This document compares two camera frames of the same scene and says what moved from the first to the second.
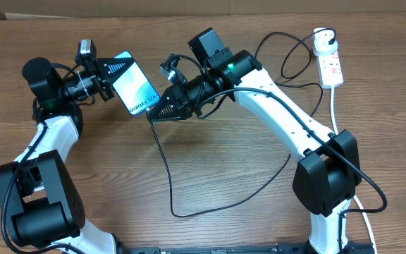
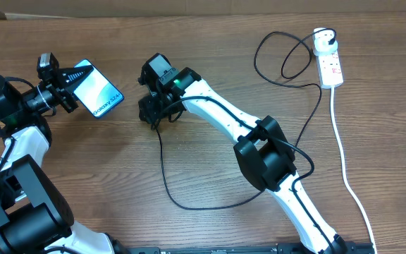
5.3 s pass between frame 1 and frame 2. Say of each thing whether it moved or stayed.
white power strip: stayed
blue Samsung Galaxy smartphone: moved
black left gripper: moved
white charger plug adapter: stayed
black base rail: stayed
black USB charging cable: moved
